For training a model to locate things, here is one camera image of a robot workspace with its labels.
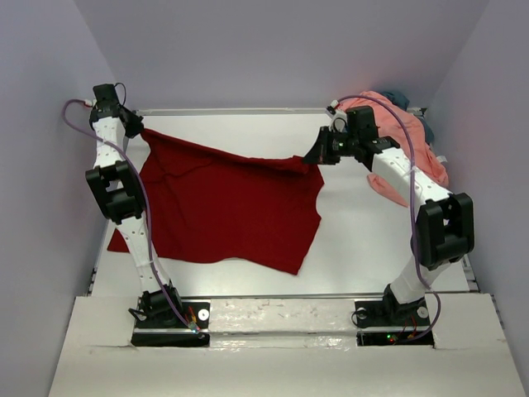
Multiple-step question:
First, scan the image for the aluminium table rail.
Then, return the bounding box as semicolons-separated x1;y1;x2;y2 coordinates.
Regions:
182;292;384;300
460;254;480;293
136;108;326;117

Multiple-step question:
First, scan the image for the aluminium back table rail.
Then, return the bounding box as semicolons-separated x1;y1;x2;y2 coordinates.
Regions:
136;108;326;117

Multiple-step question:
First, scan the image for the pink t shirt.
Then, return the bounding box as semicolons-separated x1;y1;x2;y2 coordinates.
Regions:
348;91;449;207

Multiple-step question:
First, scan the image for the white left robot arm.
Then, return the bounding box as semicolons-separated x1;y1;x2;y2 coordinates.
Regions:
85;84;188;328

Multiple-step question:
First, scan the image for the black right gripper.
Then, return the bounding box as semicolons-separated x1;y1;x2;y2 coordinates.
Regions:
301;126;359;165

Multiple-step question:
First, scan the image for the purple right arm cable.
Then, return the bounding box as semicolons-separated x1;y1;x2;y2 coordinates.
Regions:
334;95;441;342

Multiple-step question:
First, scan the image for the aluminium right table rail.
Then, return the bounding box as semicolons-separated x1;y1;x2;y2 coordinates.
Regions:
460;254;480;293

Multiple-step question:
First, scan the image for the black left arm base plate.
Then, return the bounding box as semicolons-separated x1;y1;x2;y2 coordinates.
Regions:
129;299;211;348

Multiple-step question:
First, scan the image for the red t shirt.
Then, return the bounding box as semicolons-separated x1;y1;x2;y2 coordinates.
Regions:
107;127;326;276

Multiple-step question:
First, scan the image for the aluminium front table rail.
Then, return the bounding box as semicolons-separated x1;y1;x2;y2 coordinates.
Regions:
182;292;384;300

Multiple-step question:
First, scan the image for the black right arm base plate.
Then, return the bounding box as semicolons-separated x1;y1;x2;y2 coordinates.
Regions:
351;299;435;347

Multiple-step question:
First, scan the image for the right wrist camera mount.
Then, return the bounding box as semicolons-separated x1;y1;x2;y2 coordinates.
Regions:
326;99;347;133

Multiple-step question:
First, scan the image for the teal blue t shirt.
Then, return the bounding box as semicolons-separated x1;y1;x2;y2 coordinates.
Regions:
379;90;435;145

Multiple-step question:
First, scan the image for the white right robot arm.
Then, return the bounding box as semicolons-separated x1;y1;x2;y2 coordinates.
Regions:
303;103;474;329

